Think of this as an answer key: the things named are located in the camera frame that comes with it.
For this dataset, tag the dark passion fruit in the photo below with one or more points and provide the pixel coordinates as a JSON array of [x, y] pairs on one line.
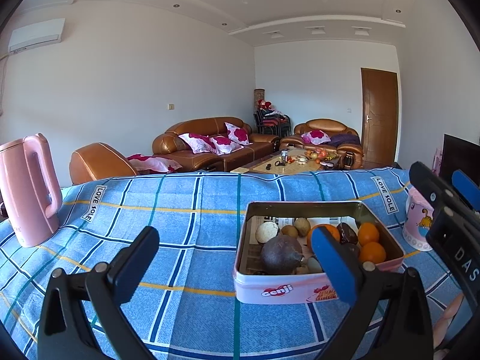
[[347, 234]]

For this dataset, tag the brown leather chaise end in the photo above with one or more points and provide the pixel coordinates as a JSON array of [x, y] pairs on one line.
[[98, 161]]

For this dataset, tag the green-brown kiwi fruit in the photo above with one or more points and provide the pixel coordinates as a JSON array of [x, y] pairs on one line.
[[303, 226]]

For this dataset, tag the person's right hand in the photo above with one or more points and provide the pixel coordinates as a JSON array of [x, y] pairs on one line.
[[448, 324]]

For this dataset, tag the large orange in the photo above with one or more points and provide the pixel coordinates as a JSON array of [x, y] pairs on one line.
[[334, 232]]

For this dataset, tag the pink tin box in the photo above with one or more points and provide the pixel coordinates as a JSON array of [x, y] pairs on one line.
[[307, 282]]

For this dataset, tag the small yellow-green fruit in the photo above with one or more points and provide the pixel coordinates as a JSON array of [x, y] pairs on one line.
[[290, 230]]

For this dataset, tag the brown leather three-seat sofa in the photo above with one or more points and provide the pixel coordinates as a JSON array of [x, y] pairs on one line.
[[218, 143]]

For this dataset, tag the pink electric kettle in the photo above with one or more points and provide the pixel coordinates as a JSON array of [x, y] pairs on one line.
[[30, 189]]

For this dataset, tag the brown wooden door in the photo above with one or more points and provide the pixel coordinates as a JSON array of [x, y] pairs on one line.
[[381, 116]]

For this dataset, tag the wooden coffee table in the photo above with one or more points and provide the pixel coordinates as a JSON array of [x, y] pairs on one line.
[[293, 161]]

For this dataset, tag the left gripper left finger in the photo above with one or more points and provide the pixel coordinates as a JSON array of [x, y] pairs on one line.
[[65, 332]]

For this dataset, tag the white air conditioner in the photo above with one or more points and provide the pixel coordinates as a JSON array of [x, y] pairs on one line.
[[36, 35]]

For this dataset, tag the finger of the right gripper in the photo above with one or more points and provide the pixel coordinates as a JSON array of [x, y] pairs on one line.
[[467, 188], [444, 198]]

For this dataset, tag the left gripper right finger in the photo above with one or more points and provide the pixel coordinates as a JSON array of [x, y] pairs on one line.
[[405, 331]]

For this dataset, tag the small orange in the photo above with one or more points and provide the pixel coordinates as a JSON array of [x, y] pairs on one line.
[[372, 252], [368, 233]]

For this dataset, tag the pink cartoon cup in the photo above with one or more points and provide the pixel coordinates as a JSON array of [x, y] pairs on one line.
[[418, 222]]

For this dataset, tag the blue plaid tablecloth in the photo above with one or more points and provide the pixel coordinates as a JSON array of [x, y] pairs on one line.
[[185, 307]]

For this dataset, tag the black television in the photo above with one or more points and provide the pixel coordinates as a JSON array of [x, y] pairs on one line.
[[459, 154]]

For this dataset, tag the stacked dark chairs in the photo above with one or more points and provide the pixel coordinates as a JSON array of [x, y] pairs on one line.
[[278, 125]]

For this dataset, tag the brown leather armchair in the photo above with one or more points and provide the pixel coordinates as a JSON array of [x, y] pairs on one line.
[[328, 134]]

